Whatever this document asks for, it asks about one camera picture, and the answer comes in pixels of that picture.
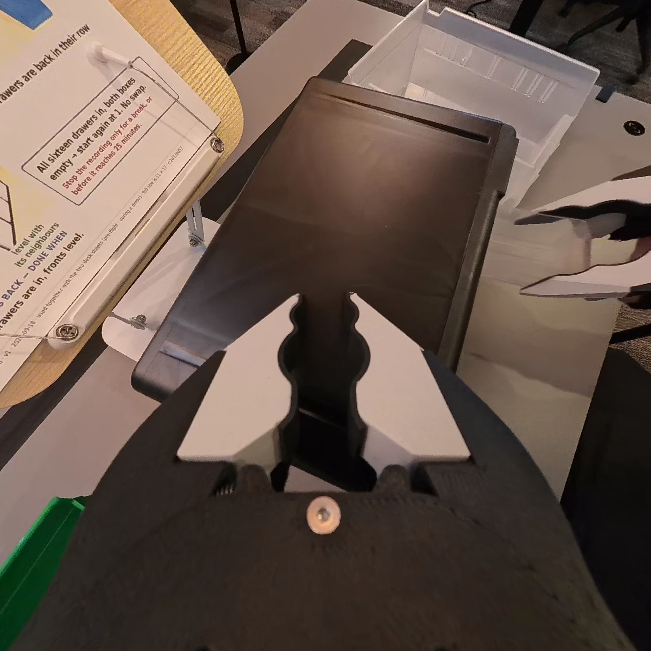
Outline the printed instruction sheet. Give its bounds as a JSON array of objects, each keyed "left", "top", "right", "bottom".
[{"left": 0, "top": 0, "right": 223, "bottom": 392}]

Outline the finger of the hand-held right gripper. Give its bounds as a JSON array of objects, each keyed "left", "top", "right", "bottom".
[
  {"left": 519, "top": 236, "right": 651, "bottom": 301},
  {"left": 514, "top": 174, "right": 651, "bottom": 241}
]

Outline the translucent white plastic bin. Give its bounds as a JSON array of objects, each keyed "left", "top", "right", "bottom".
[{"left": 342, "top": 0, "right": 602, "bottom": 210}]

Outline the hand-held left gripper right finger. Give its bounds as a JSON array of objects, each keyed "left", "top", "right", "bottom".
[{"left": 347, "top": 291, "right": 471, "bottom": 466}]

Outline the black floor stand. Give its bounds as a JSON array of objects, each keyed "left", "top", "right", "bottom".
[{"left": 226, "top": 0, "right": 256, "bottom": 77}]

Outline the black drawer cabinet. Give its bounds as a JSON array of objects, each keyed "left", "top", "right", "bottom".
[{"left": 131, "top": 77, "right": 519, "bottom": 408}]

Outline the white stand base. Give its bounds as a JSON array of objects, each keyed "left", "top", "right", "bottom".
[{"left": 101, "top": 201, "right": 210, "bottom": 363}]

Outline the clear plastic drawer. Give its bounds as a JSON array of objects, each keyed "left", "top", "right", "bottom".
[{"left": 480, "top": 203, "right": 593, "bottom": 283}]

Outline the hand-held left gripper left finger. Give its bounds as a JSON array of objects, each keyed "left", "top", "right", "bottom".
[{"left": 176, "top": 293, "right": 306, "bottom": 466}]

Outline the white sheet peg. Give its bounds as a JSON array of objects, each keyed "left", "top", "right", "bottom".
[{"left": 87, "top": 42, "right": 137, "bottom": 68}]

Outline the green plastic bin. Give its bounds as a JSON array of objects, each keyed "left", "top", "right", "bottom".
[{"left": 0, "top": 497, "right": 88, "bottom": 651}]

